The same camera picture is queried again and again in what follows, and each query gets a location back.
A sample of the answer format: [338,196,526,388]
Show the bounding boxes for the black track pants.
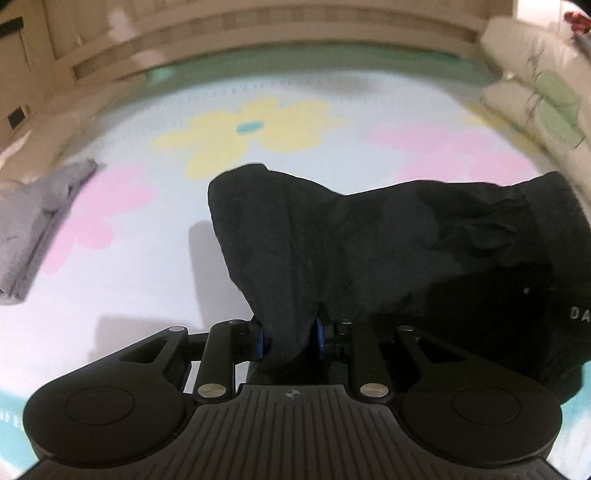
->
[207,164,590,401]

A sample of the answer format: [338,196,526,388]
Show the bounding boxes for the floral bed sheet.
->
[1,46,590,479]

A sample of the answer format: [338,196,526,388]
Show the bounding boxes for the folded grey garment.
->
[1,159,98,305]

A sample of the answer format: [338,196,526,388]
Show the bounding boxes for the floral rolled quilt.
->
[481,17,590,191]

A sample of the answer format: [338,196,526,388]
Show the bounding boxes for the cream wooden headboard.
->
[0,0,514,144]

